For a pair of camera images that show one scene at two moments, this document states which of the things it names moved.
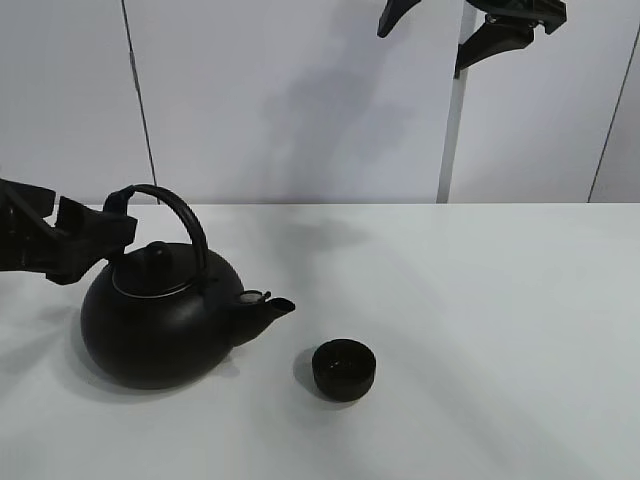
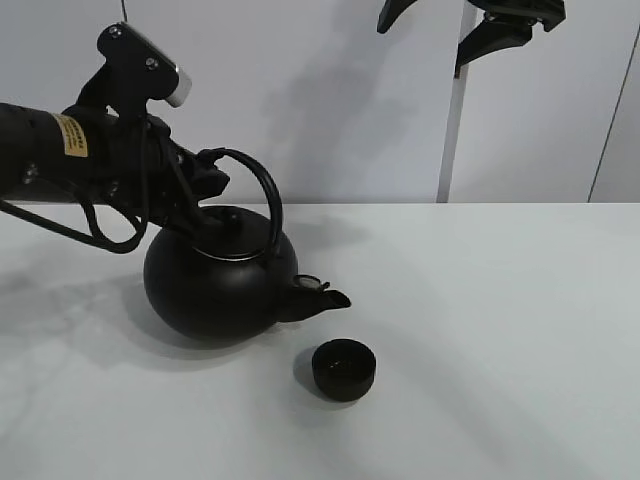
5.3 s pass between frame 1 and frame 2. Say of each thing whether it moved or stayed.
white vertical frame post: stayed
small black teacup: stayed
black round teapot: moved
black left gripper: moved
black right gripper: stayed
